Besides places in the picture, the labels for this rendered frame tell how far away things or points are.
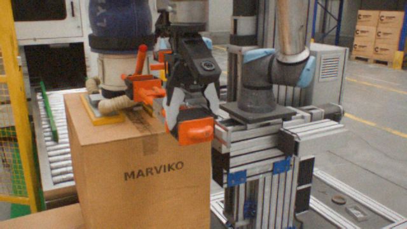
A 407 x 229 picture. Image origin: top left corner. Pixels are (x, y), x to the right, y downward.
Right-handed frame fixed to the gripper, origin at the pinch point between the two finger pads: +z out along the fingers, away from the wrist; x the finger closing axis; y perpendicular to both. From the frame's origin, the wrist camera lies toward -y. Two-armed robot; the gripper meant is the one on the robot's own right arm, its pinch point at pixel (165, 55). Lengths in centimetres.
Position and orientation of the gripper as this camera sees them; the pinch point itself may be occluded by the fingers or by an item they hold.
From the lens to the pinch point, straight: 162.7
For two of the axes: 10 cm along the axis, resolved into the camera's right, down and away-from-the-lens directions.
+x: 9.0, -1.4, 4.1
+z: 0.0, 9.5, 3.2
